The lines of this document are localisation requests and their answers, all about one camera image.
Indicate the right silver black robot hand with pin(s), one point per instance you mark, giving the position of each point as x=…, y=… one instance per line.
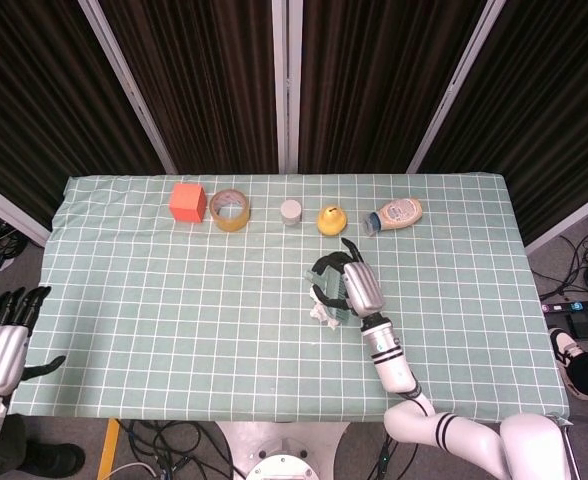
x=364, y=287

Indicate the green hand broom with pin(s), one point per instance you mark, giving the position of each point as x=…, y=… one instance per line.
x=337, y=314

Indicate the paper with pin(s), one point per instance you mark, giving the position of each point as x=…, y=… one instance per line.
x=318, y=313

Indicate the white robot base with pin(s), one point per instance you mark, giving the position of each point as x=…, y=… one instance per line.
x=281, y=445

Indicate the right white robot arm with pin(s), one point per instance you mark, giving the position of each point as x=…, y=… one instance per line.
x=394, y=365

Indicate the yellow lemon toy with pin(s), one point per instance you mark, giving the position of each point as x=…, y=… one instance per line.
x=331, y=222

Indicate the mayonnaise squeeze bottle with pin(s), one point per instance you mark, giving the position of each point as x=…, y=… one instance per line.
x=399, y=212

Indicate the small grey jar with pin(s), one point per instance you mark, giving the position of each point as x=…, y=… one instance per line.
x=290, y=212

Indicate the black shoe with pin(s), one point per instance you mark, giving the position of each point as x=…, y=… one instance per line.
x=56, y=457

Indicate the yellow floor strip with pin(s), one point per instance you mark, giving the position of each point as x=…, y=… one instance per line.
x=108, y=447

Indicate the brown packing tape roll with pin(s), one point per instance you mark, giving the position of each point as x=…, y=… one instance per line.
x=230, y=220

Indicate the green checked tablecloth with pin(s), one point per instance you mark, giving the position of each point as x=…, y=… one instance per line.
x=174, y=300

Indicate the orange cube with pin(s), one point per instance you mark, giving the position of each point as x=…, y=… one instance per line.
x=186, y=202

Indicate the dark corrugated partition panel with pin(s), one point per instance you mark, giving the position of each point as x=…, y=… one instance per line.
x=374, y=90
x=34, y=100
x=199, y=90
x=549, y=100

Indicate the white sneaker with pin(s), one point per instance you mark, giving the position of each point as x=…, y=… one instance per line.
x=564, y=350

